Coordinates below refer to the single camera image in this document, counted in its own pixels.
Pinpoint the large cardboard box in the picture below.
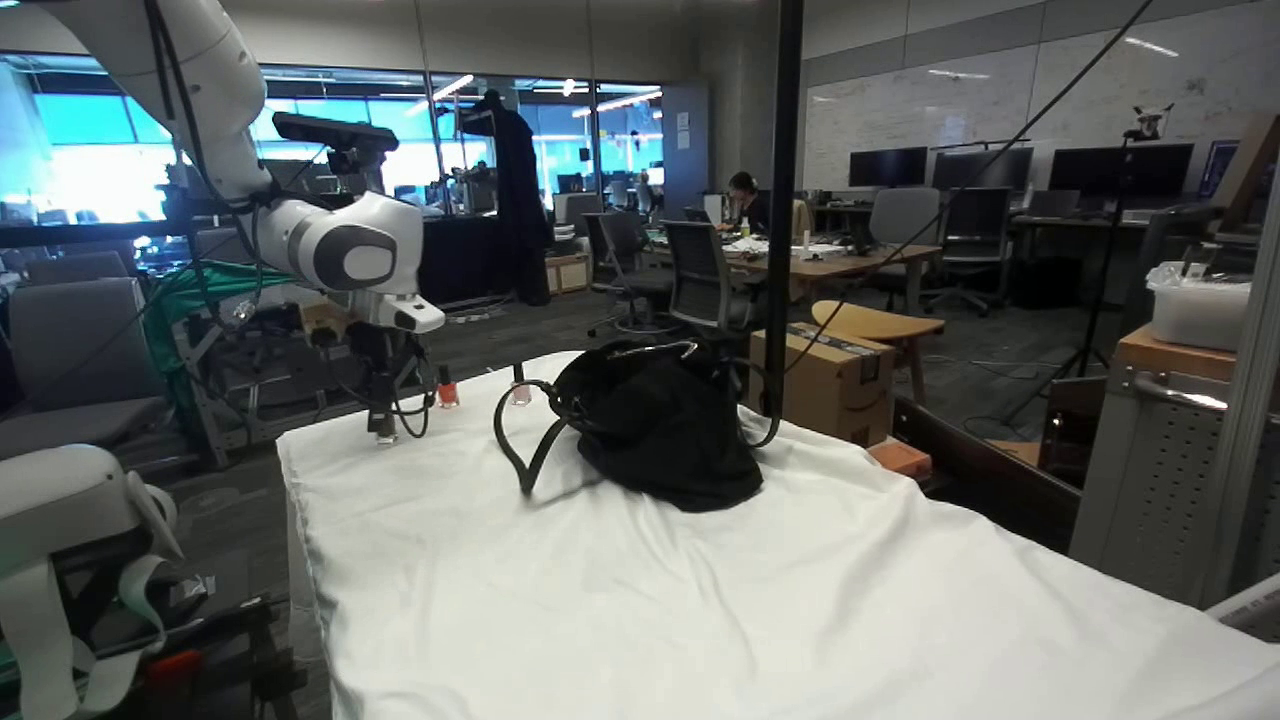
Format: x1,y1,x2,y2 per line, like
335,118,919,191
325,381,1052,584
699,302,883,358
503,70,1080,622
745,318,900,452

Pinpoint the grey aluminium pole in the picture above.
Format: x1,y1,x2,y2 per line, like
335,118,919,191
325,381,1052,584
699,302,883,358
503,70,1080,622
1200,157,1280,613

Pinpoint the black handbag with strap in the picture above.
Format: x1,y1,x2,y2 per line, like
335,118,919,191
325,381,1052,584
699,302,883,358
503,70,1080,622
491,333,772,515

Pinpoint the orange brown block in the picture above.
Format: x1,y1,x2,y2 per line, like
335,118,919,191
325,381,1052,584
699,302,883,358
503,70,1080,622
867,436,938,485

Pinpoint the black office chair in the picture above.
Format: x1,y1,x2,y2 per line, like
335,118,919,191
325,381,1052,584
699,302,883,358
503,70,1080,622
934,183,1020,318

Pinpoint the grey cabinet with wooden top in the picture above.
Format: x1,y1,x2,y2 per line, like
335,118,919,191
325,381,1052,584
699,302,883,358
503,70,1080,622
1072,317,1262,608

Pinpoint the dark mesh office chair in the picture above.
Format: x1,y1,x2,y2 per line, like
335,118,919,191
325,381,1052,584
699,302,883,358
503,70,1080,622
658,214,753,340

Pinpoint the grey office chair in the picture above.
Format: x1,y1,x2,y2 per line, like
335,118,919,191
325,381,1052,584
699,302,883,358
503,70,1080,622
873,183,947,270

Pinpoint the dark brown wooden board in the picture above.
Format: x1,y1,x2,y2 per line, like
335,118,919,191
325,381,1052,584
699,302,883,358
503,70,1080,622
891,395,1089,552

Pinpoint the small wooden side table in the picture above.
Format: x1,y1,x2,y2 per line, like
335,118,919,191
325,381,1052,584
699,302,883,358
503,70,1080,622
806,297,951,404

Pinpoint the grey equipment cart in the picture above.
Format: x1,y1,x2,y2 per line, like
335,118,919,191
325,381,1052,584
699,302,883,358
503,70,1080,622
164,262,370,462

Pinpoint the wooden office desk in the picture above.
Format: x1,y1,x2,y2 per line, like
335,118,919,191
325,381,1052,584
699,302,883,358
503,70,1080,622
724,234,947,311

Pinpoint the black metal pole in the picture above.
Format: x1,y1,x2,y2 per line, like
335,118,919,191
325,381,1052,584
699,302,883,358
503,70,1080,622
757,0,806,425

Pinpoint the small cardboard box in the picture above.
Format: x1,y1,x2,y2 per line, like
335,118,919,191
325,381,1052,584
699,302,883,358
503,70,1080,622
543,243,600,299

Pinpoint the seated person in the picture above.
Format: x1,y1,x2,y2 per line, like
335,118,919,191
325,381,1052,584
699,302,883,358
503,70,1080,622
714,166,769,248

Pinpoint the black coat on stand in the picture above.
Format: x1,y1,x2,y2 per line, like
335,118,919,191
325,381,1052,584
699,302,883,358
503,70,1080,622
422,89,554,308

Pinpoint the grey padded chair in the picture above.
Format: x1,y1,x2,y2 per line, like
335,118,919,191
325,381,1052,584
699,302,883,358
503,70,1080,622
0,270,167,454

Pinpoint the white plastic bin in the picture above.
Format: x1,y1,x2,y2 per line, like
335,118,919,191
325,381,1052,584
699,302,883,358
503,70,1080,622
1146,254,1258,352

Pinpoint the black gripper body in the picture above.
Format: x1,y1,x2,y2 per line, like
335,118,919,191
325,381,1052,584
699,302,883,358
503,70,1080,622
347,318,431,404

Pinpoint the white table cloth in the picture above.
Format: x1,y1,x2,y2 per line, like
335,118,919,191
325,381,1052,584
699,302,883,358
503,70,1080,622
272,347,1280,720

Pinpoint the black stereo camera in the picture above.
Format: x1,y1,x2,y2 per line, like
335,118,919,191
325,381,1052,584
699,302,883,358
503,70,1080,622
269,109,405,160

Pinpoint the green cloth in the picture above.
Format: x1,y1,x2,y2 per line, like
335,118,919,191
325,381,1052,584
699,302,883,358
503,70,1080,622
137,254,335,404

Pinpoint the black tripod stand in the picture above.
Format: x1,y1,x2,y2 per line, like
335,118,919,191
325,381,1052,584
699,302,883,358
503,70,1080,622
997,100,1183,425

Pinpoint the black computer monitor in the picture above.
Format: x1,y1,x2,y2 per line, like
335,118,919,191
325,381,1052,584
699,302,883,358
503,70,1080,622
848,142,931,191
1047,140,1200,208
931,142,1038,200

